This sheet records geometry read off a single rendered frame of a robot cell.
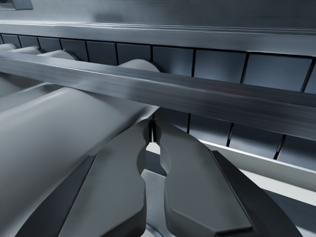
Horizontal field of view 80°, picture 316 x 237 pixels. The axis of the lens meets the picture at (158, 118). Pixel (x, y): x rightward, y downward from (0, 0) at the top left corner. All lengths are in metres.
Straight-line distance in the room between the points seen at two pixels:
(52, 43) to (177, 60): 0.15
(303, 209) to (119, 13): 0.29
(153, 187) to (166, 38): 0.19
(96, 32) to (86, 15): 0.08
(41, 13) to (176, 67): 0.24
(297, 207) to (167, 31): 0.22
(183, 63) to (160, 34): 0.03
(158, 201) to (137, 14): 0.24
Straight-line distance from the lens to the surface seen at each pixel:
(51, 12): 0.33
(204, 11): 0.21
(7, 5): 0.27
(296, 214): 0.25
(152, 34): 0.17
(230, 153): 0.17
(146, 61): 0.17
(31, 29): 0.29
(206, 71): 0.16
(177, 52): 0.16
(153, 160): 0.27
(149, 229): 0.35
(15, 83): 0.20
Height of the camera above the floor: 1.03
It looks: 50 degrees down
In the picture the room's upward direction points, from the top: 135 degrees counter-clockwise
